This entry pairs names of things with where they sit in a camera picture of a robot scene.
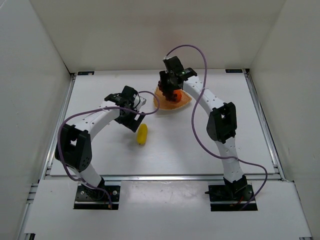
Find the left aluminium frame rail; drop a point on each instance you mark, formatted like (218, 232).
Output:
(47, 162)

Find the yellow fake mango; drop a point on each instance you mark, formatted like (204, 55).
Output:
(142, 134)

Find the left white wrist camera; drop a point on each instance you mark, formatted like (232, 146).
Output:
(141, 101)

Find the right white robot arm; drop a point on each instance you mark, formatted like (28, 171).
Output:
(221, 124)

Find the orange fake tangerine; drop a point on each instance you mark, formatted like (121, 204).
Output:
(178, 96)

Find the woven wicker fruit bowl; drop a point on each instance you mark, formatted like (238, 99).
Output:
(166, 105)

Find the left black corner bracket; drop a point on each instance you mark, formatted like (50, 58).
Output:
(85, 73)

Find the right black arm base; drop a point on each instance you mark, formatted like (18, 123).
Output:
(232, 196)

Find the purple fake grape bunch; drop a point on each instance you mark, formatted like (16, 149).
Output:
(167, 89)

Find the right black corner bracket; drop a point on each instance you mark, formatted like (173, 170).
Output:
(234, 71)

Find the front aluminium frame rail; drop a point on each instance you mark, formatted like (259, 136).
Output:
(117, 178)

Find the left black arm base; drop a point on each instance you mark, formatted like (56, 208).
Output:
(92, 199)

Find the right aluminium frame rail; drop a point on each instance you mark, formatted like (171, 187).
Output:
(269, 138)

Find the black corner bracket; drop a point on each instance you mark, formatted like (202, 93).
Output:
(234, 71)
(85, 73)

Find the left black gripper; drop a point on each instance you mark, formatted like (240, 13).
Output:
(132, 121)

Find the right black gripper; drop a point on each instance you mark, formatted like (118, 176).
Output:
(170, 88)

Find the aluminium frame rail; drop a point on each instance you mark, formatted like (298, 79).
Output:
(117, 178)
(47, 162)
(269, 138)

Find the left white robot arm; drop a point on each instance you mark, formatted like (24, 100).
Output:
(74, 142)

